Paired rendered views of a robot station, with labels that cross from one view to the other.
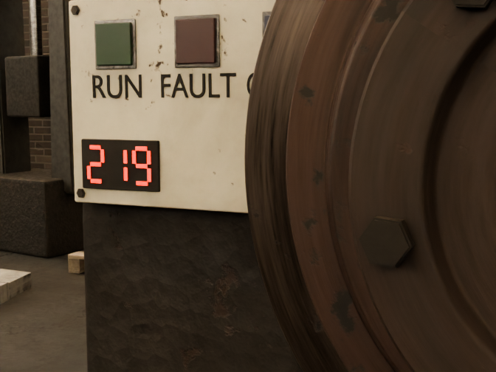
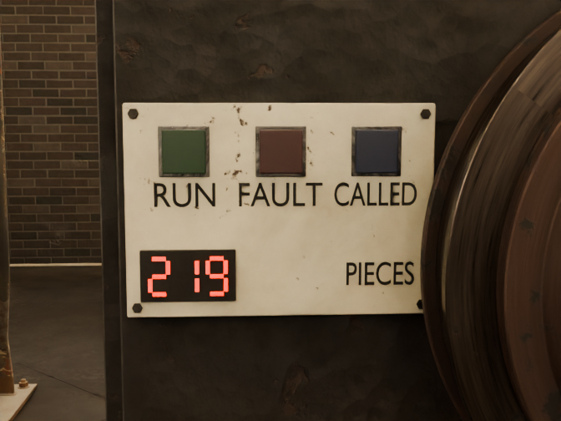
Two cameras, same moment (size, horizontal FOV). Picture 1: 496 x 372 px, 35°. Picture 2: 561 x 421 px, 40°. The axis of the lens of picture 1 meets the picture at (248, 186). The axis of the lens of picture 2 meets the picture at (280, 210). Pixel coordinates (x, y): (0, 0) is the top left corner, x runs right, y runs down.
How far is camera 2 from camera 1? 37 cm
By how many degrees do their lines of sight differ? 28
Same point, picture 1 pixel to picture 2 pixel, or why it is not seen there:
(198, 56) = (285, 166)
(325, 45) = (546, 184)
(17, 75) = not seen: outside the picture
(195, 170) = (276, 276)
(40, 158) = not seen: outside the picture
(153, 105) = (229, 214)
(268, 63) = (472, 195)
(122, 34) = (195, 142)
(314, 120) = (533, 248)
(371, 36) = not seen: outside the picture
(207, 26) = (295, 138)
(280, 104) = (482, 231)
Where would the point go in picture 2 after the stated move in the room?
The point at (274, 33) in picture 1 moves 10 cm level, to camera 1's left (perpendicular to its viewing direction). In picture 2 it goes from (478, 168) to (354, 173)
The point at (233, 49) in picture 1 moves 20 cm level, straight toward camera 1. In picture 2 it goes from (320, 160) to (496, 174)
